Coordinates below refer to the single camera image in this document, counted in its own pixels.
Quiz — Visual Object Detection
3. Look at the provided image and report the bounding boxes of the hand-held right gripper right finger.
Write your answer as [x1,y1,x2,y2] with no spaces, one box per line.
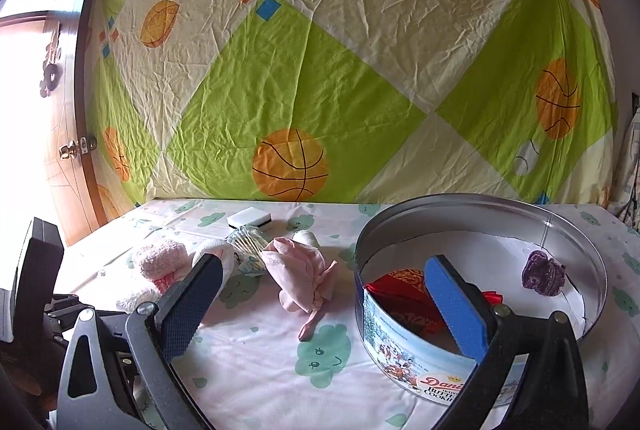
[424,255,596,430]

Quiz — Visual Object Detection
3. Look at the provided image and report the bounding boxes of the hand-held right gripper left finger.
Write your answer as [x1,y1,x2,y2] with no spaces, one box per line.
[57,255,223,430]

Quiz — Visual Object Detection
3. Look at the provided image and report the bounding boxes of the pink and white towel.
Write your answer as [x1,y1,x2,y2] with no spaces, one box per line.
[116,239,188,313]

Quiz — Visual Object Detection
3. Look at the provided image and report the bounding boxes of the large metal basin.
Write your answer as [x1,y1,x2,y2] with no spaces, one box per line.
[354,194,608,408]

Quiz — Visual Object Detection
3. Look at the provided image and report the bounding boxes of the bag of bamboo skewers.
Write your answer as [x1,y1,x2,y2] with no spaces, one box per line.
[227,225,273,279]

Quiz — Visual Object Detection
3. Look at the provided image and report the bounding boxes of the pink cloth pouch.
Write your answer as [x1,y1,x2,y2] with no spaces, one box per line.
[261,237,340,342]

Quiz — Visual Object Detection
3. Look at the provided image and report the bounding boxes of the white rolled sock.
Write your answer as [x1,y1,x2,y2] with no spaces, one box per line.
[191,240,235,283]

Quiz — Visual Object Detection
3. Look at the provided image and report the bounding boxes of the red foil packet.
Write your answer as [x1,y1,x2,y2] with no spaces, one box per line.
[364,269,501,338]

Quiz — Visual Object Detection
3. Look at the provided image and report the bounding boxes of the white paper tin lining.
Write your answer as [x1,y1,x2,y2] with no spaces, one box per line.
[360,230,588,351]

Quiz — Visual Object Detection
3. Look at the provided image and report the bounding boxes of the cloud print tablecloth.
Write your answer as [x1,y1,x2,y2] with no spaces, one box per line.
[55,197,640,430]

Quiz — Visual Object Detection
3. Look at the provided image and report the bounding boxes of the white sponge with black stripe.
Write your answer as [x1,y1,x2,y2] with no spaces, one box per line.
[226,211,273,231]

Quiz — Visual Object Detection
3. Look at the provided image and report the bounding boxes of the brass door knob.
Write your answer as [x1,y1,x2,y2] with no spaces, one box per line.
[59,137,98,161]

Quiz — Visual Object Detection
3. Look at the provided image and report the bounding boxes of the wooden door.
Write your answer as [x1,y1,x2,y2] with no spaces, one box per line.
[0,0,116,245]

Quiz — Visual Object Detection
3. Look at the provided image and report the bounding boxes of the wooden door ornament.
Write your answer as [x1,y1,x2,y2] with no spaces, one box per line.
[39,22,63,98]

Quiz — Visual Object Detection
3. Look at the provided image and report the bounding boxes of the hanging clothes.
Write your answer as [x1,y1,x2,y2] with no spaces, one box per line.
[612,94,640,231]

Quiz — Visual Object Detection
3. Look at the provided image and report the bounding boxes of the ball print bedsheet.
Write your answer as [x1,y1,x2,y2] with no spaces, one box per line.
[90,0,621,221]

